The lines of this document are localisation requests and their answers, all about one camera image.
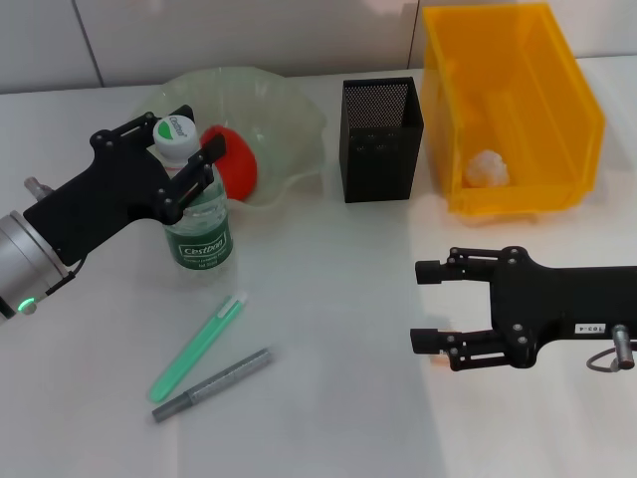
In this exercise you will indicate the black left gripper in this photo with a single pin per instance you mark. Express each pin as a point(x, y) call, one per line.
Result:
point(99, 199)

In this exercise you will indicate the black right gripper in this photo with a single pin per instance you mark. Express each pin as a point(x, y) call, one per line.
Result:
point(557, 304)

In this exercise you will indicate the red-orange fruit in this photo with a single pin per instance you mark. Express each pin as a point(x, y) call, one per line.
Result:
point(236, 164)

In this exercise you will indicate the clear green-label water bottle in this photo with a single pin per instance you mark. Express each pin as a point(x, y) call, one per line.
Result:
point(204, 249)

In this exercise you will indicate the white paper ball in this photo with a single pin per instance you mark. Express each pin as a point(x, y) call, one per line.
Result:
point(488, 169)

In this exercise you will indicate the mint green pen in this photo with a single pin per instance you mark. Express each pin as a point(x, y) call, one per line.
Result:
point(199, 343)

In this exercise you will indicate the beige eraser with barcode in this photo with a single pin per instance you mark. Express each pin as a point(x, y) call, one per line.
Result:
point(439, 361)

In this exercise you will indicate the green glass fruit bowl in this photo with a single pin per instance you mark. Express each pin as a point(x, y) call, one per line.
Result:
point(278, 124)

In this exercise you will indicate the black mesh pen holder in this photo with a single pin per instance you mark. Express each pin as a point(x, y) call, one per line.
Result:
point(380, 169)

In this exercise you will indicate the grey marker pen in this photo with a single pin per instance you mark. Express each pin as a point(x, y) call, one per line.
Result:
point(214, 383)

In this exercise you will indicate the orange plastic bin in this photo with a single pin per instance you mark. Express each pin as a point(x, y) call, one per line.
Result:
point(517, 99)

